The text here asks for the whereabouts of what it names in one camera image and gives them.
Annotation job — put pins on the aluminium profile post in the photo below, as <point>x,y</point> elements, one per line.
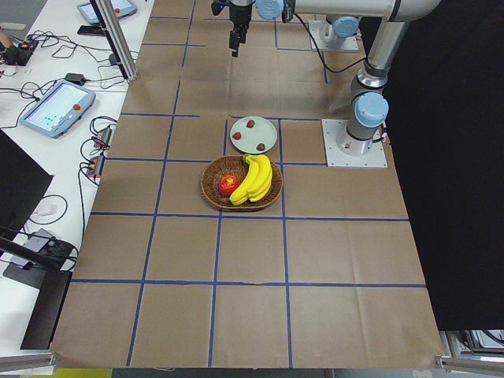
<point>110,25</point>

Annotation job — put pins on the left teach pendant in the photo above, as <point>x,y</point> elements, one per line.
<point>59,109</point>

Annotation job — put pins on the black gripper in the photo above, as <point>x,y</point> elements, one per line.
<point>239,15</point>

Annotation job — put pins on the black smartphone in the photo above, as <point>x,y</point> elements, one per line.
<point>90,30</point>

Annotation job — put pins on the light green plate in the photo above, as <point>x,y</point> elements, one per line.
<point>263,132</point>

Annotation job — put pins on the red apple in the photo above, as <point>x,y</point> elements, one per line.
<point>228,183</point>

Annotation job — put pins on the black power brick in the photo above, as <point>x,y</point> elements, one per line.
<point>76,78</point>

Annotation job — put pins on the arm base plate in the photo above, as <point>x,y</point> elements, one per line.
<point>327,40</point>
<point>343,151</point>

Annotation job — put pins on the yellow banana bunch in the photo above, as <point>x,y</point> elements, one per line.
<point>257,182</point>

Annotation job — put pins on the black monitor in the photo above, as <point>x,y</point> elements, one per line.
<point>23,184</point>

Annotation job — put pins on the grey hub boxes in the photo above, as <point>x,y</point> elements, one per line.
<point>101,145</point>

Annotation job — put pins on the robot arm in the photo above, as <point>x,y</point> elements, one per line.
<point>338,33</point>
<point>368,106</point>

